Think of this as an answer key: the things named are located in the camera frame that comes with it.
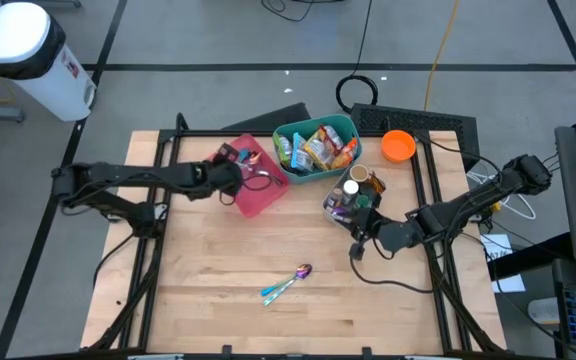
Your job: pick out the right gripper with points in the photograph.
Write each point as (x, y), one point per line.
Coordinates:
(367, 222)

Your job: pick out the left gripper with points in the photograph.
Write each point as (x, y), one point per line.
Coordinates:
(228, 156)

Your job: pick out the black-lid purple-label spice jar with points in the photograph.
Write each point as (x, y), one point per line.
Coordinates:
(340, 212)

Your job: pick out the teal plastic spoon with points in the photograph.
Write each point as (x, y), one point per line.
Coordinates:
(243, 155)

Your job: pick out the green-lid spice jar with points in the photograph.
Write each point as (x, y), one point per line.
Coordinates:
(363, 201)

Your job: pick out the grey plastic bin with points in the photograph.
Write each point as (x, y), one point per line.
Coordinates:
(329, 210)

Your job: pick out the small brown-topped spice jar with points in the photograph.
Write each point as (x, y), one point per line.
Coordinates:
(335, 197)

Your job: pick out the white-lid spice jar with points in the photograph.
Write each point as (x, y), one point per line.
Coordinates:
(351, 187)

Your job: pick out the small black-lid spice jar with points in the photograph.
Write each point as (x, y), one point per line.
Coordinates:
(371, 192)

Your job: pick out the orange-brown snack packet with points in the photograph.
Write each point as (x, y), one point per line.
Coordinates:
(378, 183)

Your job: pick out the tan-lid spice jar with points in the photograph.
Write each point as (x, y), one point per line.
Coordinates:
(359, 173)

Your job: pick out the dark metal spoon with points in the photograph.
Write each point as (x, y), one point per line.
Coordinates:
(275, 180)

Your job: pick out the green-edged silver snack packet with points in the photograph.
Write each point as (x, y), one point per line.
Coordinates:
(283, 150)

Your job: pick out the blue-edged silver snack packet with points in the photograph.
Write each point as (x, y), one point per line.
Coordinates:
(299, 152)

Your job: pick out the yellow ramen packet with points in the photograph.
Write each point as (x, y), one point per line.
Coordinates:
(319, 152)

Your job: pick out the red ramen packet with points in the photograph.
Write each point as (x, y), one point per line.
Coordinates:
(331, 137)

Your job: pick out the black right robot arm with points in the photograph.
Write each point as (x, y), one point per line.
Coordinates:
(468, 207)

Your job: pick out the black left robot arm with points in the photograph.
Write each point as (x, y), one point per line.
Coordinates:
(118, 172)

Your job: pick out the pink plastic tray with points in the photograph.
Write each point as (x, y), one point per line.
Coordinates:
(258, 197)

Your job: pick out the black flat panel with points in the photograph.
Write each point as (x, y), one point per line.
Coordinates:
(273, 119)

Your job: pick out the orange plastic bowl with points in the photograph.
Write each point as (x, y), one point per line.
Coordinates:
(398, 146)

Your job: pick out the teal plastic bin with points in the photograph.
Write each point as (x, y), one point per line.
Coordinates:
(353, 130)

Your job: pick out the yellow plug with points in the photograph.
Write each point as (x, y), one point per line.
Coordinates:
(495, 206)

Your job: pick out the white paper sheet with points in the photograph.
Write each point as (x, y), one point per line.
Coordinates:
(510, 285)

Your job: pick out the white trash can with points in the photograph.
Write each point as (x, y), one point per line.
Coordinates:
(43, 75)

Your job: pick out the white computer mouse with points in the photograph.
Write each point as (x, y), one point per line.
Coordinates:
(543, 311)

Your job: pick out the black desk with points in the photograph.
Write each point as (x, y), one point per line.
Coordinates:
(563, 272)

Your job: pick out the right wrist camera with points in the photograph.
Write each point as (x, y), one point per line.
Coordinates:
(357, 250)

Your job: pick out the black table frame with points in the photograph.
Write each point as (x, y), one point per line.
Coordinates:
(208, 133)

